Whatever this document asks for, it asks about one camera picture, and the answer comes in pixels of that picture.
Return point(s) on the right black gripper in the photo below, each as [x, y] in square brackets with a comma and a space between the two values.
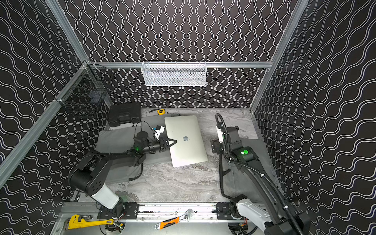
[215, 146]

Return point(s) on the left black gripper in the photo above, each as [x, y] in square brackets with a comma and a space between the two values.
[161, 144]

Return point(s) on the silver laptop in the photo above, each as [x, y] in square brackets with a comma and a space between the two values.
[189, 148]

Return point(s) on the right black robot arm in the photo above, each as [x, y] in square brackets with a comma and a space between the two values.
[279, 216]

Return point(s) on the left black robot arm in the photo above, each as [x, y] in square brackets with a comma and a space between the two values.
[93, 172]

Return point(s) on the grey laptop bag middle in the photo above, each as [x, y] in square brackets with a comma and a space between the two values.
[151, 120]

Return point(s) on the grey laptop bag left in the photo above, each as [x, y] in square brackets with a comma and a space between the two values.
[118, 141]

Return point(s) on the yellow tape measure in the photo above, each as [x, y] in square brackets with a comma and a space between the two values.
[158, 111]

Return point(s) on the black plastic tool case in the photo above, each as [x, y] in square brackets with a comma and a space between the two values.
[125, 113]

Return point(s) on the orange adjustable wrench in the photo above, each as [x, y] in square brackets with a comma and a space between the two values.
[164, 224]

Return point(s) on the yellow pipe wrench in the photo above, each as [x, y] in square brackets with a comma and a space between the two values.
[77, 221]

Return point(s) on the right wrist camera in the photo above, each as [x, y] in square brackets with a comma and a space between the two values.
[220, 134]

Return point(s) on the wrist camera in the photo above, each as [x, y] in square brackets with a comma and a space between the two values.
[158, 130]
[220, 134]

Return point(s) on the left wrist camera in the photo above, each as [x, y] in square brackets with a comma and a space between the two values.
[158, 130]

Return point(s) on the white wire mesh basket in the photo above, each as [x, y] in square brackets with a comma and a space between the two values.
[174, 73]

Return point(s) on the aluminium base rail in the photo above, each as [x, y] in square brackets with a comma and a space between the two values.
[204, 212]

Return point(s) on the black wire basket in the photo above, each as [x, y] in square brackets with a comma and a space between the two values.
[88, 92]

